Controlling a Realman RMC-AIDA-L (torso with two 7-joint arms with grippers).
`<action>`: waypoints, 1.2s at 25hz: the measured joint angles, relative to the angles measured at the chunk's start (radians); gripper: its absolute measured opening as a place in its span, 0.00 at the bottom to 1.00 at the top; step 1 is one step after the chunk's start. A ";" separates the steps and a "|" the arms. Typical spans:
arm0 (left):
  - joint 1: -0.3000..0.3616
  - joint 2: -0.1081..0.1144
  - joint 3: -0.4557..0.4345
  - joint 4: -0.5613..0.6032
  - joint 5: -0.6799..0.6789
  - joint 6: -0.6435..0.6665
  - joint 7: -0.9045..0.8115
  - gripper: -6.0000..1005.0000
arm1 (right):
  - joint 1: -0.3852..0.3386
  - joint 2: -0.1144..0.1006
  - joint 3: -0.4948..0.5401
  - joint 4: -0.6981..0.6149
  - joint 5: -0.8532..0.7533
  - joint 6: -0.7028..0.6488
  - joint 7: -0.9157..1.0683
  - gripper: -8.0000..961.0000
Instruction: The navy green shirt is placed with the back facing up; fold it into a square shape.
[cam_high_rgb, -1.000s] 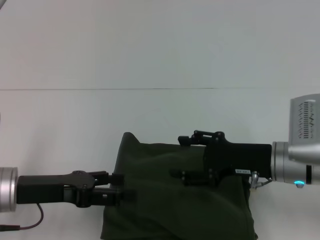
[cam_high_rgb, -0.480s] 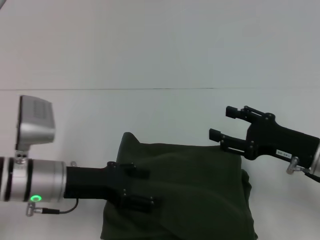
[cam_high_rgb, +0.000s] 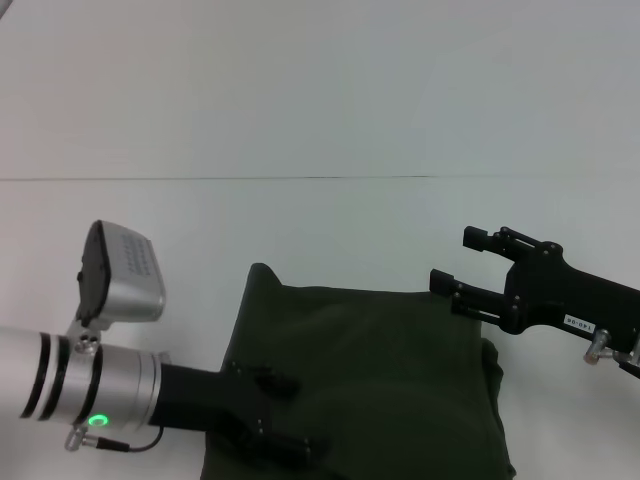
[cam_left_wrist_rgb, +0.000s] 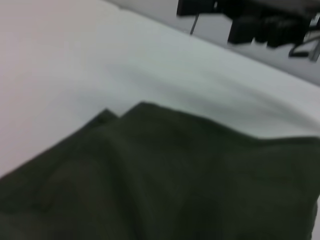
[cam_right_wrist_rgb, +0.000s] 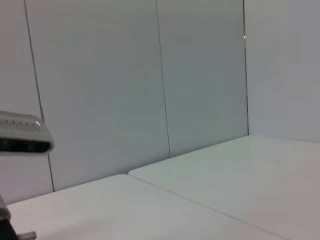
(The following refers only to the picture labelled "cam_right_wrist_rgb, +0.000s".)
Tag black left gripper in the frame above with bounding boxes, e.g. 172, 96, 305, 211
0, 217, 20, 240

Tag silver left gripper knob fitting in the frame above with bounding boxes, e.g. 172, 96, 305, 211
17, 231, 38, 240

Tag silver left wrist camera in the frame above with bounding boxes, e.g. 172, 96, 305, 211
0, 110, 55, 156

